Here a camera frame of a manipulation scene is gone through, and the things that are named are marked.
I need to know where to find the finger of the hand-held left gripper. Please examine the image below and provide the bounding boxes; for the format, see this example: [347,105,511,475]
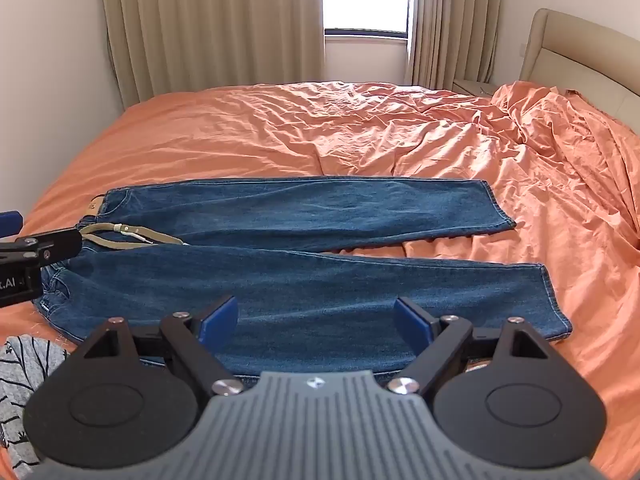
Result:
[0,227,84,267]
[0,211,24,239]

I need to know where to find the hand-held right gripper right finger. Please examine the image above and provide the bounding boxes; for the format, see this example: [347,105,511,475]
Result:
[387,296,553,397]

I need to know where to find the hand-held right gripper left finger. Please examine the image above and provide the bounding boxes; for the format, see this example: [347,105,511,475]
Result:
[82,295,246,397]

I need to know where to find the blue denim pants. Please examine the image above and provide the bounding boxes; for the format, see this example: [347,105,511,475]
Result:
[32,176,574,379]

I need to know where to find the grey patterned cloth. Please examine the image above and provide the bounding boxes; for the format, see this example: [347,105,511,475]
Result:
[0,335,69,480]

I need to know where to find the orange bed cover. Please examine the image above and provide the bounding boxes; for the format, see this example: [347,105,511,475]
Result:
[0,81,640,480]

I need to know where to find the beige nightstand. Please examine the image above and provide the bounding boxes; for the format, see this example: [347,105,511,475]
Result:
[452,78,502,99]

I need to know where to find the beige curtain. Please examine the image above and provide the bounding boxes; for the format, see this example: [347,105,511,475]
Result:
[98,0,327,110]
[404,0,507,92]

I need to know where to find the beige padded headboard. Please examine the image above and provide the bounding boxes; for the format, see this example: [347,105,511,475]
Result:
[519,7,640,136]

